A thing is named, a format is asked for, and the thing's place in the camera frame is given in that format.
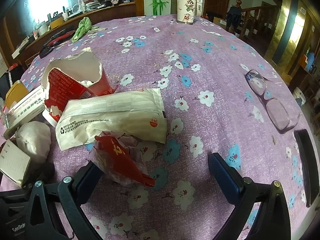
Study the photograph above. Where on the yellow tape roll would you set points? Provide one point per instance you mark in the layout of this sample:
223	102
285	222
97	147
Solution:
16	93

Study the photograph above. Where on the purple floral tablecloth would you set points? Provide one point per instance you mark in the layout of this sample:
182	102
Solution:
200	80

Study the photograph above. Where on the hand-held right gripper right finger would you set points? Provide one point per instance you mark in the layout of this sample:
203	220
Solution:
225	177

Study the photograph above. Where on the silver metal pot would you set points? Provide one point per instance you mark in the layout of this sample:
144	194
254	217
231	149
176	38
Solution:
40	28

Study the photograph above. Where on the white bucket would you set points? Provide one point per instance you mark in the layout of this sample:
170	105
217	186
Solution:
299	96

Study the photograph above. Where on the dark hanging jacket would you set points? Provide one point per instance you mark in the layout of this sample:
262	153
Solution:
234	16

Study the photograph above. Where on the brown wooden counter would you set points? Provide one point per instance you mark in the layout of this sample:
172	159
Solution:
112	11

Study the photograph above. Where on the torn red paper cup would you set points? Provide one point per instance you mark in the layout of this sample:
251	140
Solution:
72	80

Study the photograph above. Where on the long white medicine box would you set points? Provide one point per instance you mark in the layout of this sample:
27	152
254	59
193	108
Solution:
25	106

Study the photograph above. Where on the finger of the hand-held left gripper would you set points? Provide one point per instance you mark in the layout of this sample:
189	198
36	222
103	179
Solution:
43	173

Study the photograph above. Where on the green cloth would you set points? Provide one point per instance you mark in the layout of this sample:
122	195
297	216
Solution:
81	28

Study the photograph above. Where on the glossy golden panel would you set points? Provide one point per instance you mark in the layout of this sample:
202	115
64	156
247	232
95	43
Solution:
287	25

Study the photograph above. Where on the red clear plastic wrapper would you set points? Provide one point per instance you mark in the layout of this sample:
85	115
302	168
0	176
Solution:
120	160

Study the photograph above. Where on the thin wooden sticks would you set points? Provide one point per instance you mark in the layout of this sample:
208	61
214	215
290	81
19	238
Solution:
100	28

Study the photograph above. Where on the white plastic bag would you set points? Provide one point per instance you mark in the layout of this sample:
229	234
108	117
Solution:
33	140

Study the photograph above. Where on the white paper mailer bag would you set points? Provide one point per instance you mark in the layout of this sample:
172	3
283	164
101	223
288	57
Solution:
112	115

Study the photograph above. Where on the small beige box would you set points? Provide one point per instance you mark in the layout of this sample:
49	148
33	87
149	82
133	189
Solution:
12	162

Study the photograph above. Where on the red black tool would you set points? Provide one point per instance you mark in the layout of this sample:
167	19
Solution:
58	40

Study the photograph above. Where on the clear purple eyeglasses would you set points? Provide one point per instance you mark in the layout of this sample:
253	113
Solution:
275	110

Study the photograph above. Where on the blue container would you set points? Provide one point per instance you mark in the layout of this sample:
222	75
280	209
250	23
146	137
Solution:
310	61

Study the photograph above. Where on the wooden stair railing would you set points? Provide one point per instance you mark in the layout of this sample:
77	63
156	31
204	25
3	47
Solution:
260	22

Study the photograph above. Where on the white cartoon tumbler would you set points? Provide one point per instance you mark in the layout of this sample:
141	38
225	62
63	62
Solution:
186	5

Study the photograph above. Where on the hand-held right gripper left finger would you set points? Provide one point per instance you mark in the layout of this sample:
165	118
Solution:
86	180

